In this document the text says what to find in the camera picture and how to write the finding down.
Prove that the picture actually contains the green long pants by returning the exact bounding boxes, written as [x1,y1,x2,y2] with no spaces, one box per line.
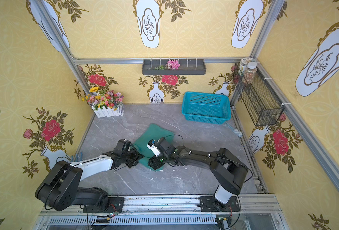
[134,124,174,172]

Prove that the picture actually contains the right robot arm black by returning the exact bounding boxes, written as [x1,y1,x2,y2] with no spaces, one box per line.
[147,144,250,212]

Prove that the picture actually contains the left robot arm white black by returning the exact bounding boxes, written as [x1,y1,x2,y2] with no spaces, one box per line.
[35,149,144,212]

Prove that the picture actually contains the teal plastic basket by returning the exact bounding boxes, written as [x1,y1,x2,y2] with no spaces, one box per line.
[182,92,231,125]

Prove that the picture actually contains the flower box white fence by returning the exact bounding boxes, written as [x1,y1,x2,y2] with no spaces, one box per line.
[82,86,124,118]

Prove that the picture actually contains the pink artificial flower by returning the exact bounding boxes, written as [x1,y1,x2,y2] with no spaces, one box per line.
[166,59,181,70]

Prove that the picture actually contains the jar with colourful beads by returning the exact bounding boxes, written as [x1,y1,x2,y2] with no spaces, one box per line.
[242,62,257,84]

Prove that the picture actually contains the jar with yellow label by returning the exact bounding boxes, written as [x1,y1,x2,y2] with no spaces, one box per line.
[239,57,255,75]

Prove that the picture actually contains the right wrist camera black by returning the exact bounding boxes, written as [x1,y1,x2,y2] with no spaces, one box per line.
[147,137,176,157]

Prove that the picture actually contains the small brush clear handle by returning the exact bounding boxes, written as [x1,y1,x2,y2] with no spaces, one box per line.
[224,122,243,138]

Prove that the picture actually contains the dark grey wall shelf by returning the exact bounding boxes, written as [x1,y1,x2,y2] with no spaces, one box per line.
[142,58,207,75]

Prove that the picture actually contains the black wire mesh basket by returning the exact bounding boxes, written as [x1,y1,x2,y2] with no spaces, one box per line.
[235,63,285,126]

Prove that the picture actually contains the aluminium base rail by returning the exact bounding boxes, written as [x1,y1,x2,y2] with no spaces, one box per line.
[33,194,289,230]

